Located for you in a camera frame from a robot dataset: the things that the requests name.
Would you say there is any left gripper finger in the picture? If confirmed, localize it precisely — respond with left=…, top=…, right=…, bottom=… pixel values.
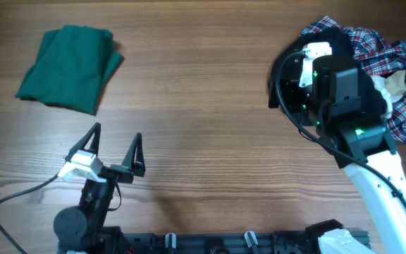
left=121, top=133, right=145, bottom=171
left=65, top=122, right=101, bottom=161

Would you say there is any dark green skirt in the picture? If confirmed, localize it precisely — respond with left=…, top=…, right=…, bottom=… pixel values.
left=16, top=25, right=124, bottom=115

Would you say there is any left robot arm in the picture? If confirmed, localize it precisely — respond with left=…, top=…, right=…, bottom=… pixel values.
left=54, top=123, right=146, bottom=253

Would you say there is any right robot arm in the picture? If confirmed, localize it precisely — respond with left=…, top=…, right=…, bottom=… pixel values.
left=269, top=51, right=406, bottom=253

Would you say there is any black garment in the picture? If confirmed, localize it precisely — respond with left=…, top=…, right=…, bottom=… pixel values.
left=269, top=28, right=387, bottom=115

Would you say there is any white garment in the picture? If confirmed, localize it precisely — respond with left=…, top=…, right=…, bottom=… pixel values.
left=371, top=75, right=398, bottom=119

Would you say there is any red plaid shirt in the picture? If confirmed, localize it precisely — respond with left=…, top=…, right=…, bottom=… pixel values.
left=300, top=16, right=406, bottom=143

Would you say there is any beige garment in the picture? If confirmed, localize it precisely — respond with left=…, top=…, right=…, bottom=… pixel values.
left=385, top=70, right=406, bottom=100

